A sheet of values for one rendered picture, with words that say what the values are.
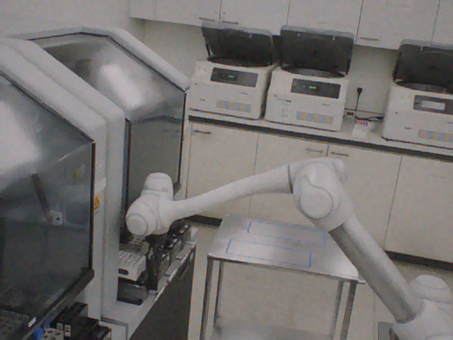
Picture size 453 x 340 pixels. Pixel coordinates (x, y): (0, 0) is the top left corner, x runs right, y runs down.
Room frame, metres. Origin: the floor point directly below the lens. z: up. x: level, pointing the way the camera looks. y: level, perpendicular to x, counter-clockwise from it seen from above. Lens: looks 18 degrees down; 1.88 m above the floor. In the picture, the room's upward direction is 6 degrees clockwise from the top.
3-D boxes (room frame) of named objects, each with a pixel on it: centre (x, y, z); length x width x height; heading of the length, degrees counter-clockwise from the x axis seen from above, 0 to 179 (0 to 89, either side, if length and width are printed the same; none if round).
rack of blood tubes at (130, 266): (1.91, 0.42, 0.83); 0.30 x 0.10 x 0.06; 78
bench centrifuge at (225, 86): (4.48, 0.00, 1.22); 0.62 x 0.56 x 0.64; 166
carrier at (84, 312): (1.50, 0.40, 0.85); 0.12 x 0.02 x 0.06; 168
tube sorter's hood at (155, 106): (2.17, 0.50, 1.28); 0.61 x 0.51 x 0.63; 168
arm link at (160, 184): (1.86, 0.23, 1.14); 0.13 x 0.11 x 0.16; 172
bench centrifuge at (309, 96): (4.37, -0.57, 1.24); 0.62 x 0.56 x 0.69; 169
